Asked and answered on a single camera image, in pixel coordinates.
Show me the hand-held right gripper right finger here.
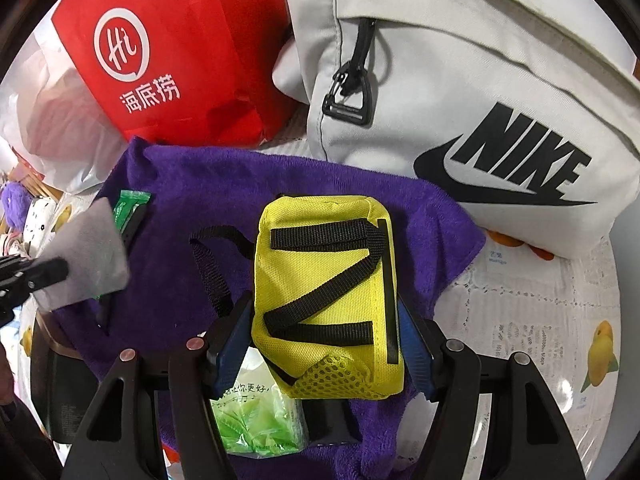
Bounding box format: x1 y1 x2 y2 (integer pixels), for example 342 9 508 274
397 300 598 480

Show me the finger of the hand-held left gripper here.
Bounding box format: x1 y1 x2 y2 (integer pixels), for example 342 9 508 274
0 255 70 311

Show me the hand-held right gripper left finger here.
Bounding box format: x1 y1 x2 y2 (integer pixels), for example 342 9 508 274
60 292 256 480

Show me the light green tissue pack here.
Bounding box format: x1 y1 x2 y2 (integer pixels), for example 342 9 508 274
210 347 308 458

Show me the green foil packet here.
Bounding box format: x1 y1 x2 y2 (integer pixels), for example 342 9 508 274
97 189 151 331

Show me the yellow pouch with black straps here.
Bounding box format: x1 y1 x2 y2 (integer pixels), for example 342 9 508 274
189 194 407 402

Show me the white spotted pillow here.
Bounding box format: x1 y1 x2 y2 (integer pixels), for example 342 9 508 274
22 197 56 246

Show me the purple plush toy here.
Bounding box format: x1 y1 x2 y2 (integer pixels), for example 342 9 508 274
0 182 33 233

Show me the dark tea tin box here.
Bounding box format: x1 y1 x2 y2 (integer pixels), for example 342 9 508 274
30 320 101 443

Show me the white plastic shopping bag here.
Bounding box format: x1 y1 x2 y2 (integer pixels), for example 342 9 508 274
0 15 131 193

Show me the purple towel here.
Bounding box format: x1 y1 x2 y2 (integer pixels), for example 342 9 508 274
52 137 487 480

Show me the red paper carrier bag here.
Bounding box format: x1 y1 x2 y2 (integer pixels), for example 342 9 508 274
50 0 296 148

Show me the grey fabric bag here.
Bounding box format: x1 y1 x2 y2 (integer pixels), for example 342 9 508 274
272 0 640 258

